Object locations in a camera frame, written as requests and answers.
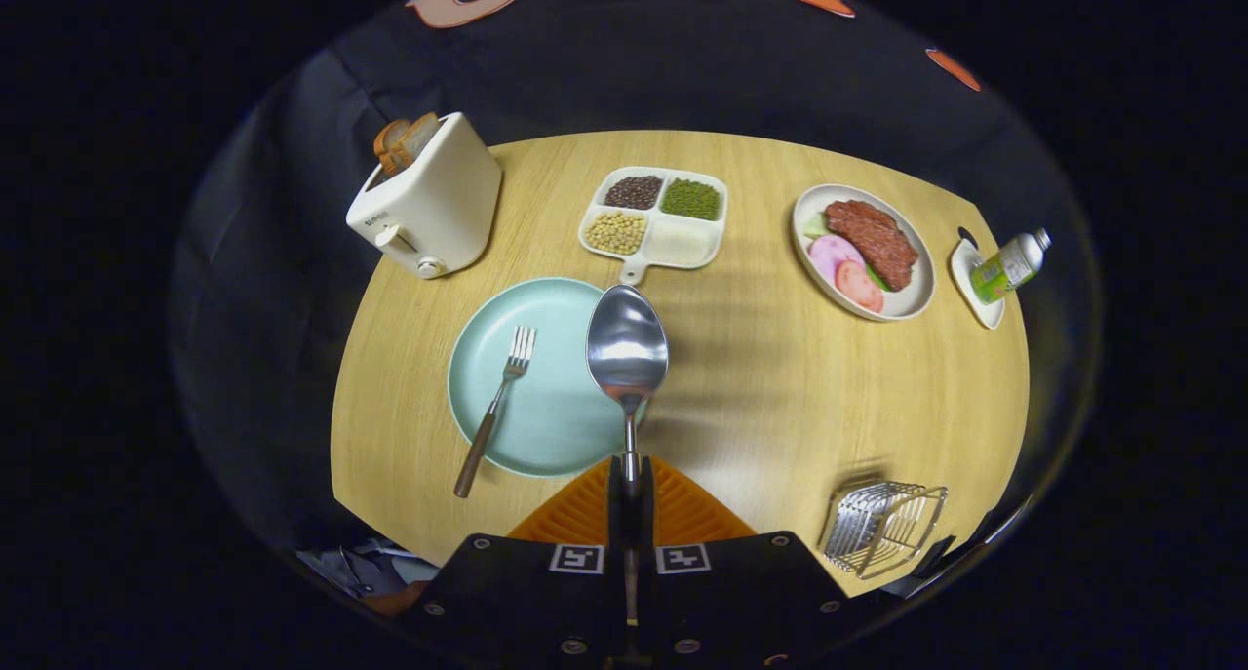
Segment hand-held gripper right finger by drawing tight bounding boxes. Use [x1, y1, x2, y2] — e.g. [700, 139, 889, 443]
[629, 455, 878, 666]

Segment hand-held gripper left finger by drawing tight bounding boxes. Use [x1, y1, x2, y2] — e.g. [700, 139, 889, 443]
[395, 455, 630, 666]

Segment large metal spoon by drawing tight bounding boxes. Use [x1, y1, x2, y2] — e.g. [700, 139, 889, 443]
[585, 283, 671, 632]

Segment teal round plate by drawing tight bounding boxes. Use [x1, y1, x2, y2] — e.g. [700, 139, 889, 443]
[448, 277, 649, 479]

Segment white divided tray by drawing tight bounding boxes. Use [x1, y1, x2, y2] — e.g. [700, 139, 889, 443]
[578, 166, 729, 287]

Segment yellow soybeans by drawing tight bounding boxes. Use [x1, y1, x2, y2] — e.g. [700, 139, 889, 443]
[585, 212, 648, 256]

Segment pink ham slice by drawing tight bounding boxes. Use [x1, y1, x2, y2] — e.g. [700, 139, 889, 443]
[808, 234, 867, 286]
[835, 259, 885, 314]

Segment dark red beans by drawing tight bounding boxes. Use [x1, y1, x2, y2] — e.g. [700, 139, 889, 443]
[604, 175, 665, 211]

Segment green mung beans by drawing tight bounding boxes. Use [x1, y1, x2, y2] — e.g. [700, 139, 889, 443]
[660, 177, 722, 221]

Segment white oval plate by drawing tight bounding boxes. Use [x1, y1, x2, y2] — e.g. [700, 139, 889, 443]
[791, 183, 937, 322]

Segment green lettuce leaf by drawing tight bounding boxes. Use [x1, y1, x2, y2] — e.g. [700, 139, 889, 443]
[802, 212, 893, 293]

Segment white toaster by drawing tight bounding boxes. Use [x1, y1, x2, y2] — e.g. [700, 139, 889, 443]
[346, 112, 503, 280]

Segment red meat steak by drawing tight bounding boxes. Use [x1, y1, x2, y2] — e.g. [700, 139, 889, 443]
[825, 199, 919, 292]

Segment small white dish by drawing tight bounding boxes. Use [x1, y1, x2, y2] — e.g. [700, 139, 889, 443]
[950, 226, 1006, 331]

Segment brown bread slice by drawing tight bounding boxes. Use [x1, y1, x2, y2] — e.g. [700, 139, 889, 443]
[390, 112, 442, 169]
[373, 119, 410, 177]

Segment green metal bottle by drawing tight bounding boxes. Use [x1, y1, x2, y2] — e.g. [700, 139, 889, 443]
[969, 227, 1053, 304]

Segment black backdrop cloth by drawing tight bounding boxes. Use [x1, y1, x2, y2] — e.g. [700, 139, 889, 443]
[171, 0, 1103, 593]

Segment fork with wooden handle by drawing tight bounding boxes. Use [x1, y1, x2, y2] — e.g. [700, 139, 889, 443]
[453, 325, 537, 499]

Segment metal wire rack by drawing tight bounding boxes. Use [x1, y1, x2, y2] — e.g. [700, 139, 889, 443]
[819, 480, 950, 581]

